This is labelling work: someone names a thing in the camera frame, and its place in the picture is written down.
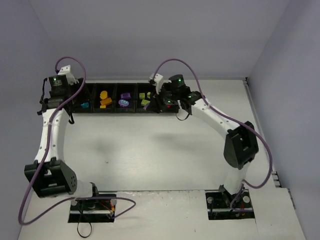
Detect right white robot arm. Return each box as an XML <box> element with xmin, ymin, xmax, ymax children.
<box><xmin>147</xmin><ymin>73</ymin><xmax>259</xmax><ymax>200</ymax></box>

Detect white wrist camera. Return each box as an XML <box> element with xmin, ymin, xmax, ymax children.
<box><xmin>57</xmin><ymin>65</ymin><xmax>78</xmax><ymax>85</ymax></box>
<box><xmin>148</xmin><ymin>73</ymin><xmax>164</xmax><ymax>95</ymax></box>

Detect orange yellow lego brick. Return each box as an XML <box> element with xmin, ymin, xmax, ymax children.
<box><xmin>99</xmin><ymin>90</ymin><xmax>108</xmax><ymax>100</ymax></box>

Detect purple cable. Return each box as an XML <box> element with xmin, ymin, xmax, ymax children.
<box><xmin>17</xmin><ymin>56</ymin><xmax>137</xmax><ymax>225</ymax></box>
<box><xmin>154</xmin><ymin>58</ymin><xmax>273</xmax><ymax>213</ymax></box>

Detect small teal lego brick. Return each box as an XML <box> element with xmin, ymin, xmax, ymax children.
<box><xmin>80</xmin><ymin>102</ymin><xmax>90</xmax><ymax>109</ymax></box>

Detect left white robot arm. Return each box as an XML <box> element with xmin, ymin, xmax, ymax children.
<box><xmin>24</xmin><ymin>73</ymin><xmax>96</xmax><ymax>198</ymax></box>

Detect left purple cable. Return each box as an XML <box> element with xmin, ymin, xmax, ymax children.
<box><xmin>17</xmin><ymin>56</ymin><xmax>137</xmax><ymax>225</ymax></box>

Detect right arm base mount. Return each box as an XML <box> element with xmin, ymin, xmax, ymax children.
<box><xmin>205</xmin><ymin>187</ymin><xmax>255</xmax><ymax>221</ymax></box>

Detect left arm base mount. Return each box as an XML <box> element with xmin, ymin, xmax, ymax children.
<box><xmin>68</xmin><ymin>193</ymin><xmax>117</xmax><ymax>223</ymax></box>

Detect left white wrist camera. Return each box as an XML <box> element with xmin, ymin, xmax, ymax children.
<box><xmin>57</xmin><ymin>65</ymin><xmax>78</xmax><ymax>85</ymax></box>

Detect purple square lego brick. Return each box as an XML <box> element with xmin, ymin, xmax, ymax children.
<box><xmin>120</xmin><ymin>92</ymin><xmax>131</xmax><ymax>100</ymax></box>

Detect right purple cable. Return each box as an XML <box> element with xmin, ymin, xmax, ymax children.
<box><xmin>154</xmin><ymin>58</ymin><xmax>273</xmax><ymax>213</ymax></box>

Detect yellow green lego brick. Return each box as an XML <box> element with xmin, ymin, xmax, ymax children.
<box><xmin>140</xmin><ymin>99</ymin><xmax>150</xmax><ymax>106</ymax></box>

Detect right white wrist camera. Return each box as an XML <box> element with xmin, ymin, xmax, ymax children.
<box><xmin>148</xmin><ymin>73</ymin><xmax>164</xmax><ymax>95</ymax></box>

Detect orange long lego brick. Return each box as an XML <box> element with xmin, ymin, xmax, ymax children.
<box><xmin>100</xmin><ymin>98</ymin><xmax>112</xmax><ymax>106</ymax></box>

